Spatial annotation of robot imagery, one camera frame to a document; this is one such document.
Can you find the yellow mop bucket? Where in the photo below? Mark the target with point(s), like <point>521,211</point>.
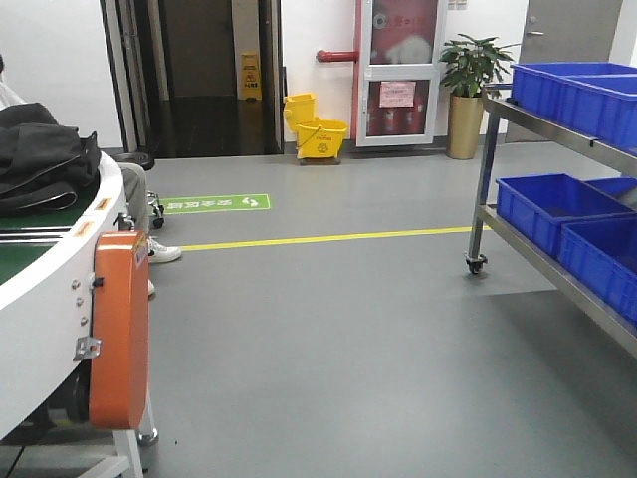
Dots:
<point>316,138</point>

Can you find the yellow wet floor sign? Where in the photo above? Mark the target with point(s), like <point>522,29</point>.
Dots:
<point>250,77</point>

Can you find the red fire cabinet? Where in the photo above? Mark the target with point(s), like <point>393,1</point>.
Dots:
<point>397,72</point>

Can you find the blue bin cart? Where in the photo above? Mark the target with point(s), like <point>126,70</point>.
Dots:
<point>540,205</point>
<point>601,254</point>
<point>597,99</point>

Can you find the orange motor cover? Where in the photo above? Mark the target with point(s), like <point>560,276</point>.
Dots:
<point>119,374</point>

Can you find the potted plant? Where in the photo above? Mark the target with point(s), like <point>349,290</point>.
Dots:
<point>470,64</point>

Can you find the steel trolley cart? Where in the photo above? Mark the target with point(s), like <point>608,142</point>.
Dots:
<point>608,320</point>

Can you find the white curved conveyor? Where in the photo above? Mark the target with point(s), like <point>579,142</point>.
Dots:
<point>47,305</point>

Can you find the black jacket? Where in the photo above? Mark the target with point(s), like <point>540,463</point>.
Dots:
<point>44,165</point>

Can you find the blue bin cart lower front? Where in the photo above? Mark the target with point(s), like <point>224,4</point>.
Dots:
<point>601,254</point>

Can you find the blue bin cart top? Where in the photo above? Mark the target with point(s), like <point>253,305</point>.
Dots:
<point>597,99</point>

